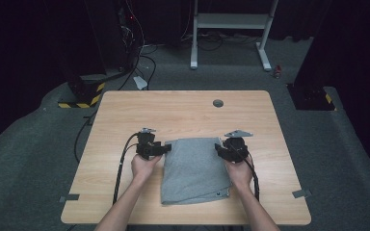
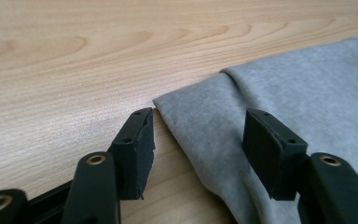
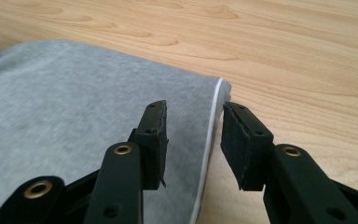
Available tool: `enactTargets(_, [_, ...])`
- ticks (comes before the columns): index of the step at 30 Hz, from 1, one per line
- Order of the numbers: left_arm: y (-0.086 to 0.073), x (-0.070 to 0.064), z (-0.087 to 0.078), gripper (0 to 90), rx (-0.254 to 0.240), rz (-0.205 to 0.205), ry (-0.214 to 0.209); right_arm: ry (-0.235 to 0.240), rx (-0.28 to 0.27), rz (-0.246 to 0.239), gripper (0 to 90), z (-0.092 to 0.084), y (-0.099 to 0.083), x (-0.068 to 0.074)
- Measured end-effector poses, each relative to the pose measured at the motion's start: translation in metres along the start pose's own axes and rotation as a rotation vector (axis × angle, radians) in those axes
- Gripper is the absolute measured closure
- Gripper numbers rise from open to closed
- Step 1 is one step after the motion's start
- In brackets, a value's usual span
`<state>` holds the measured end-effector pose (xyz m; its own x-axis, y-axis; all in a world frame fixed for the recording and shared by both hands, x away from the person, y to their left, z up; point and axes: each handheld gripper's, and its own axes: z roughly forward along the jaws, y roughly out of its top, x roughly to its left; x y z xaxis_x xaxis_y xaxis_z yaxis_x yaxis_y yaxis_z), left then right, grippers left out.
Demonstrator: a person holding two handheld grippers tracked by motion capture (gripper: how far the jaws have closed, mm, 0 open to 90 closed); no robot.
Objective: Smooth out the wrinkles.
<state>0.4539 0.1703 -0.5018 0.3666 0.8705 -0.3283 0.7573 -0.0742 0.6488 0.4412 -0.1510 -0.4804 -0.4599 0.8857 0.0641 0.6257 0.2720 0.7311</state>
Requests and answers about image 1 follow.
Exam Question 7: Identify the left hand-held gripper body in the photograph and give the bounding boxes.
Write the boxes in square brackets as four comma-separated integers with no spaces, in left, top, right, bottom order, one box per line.
[136,127,162,161]

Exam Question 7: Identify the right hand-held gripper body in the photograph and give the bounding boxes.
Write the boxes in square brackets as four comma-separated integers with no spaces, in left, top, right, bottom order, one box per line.
[222,129,254,164]

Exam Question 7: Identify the grey cotton shorts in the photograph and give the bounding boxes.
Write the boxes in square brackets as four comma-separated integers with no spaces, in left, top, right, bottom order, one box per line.
[160,137,233,207]

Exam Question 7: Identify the person's right hand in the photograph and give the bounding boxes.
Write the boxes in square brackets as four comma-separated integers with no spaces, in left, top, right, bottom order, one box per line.
[223,156,255,192]

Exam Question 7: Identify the person's left hand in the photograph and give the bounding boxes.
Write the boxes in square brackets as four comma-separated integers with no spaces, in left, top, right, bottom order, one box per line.
[130,153,164,187]

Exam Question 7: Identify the white paper scrap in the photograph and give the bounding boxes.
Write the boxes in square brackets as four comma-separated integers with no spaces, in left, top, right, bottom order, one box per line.
[132,75,149,91]

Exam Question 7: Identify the grey tape strip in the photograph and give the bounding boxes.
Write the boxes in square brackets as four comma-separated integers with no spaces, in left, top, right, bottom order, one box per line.
[59,193,81,204]
[291,189,313,199]

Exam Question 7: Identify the black pillar with striped base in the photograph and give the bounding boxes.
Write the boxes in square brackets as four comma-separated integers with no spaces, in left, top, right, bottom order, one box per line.
[286,0,337,113]
[42,0,107,110]

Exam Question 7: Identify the white metal stand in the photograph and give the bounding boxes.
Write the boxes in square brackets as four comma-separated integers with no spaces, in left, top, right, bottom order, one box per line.
[189,0,279,72]

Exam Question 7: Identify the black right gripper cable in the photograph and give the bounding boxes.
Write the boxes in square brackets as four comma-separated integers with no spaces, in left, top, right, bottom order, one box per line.
[229,141,261,203]

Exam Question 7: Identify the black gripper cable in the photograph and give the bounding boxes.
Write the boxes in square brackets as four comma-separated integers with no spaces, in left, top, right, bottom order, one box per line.
[112,131,142,206]
[229,141,261,203]

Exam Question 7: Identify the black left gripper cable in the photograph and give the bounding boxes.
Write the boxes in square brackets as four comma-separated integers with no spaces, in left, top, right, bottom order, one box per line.
[112,131,142,206]

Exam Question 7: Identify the black floor cable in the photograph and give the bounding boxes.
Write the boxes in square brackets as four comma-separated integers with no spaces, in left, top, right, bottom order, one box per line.
[118,53,158,91]
[73,110,98,164]

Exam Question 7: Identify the bundle of floor cables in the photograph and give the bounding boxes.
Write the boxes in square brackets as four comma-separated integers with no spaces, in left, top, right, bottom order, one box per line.
[180,29,262,53]

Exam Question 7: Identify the dark equipment rack with wires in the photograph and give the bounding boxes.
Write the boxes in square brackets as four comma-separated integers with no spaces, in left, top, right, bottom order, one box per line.
[86,0,146,73]

